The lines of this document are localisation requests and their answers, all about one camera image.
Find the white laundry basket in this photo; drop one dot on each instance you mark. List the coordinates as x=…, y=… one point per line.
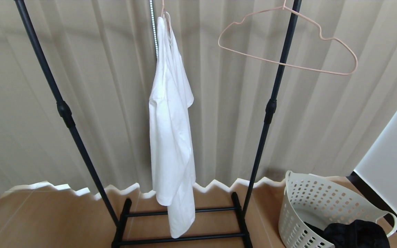
x=288, y=220

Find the white printed t-shirt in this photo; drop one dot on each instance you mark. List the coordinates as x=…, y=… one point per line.
x=171, y=137

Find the black garment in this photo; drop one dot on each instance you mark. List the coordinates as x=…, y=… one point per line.
x=357, y=236

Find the white curtain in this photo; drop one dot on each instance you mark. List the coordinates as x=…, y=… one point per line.
x=98, y=86

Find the silver curtain wand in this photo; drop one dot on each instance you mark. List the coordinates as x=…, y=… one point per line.
x=153, y=27

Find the black clothes rack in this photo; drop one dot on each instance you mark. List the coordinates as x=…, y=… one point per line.
x=64, y=110

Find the pink clothes hanger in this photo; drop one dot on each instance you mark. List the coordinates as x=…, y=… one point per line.
x=353, y=57
x=163, y=8

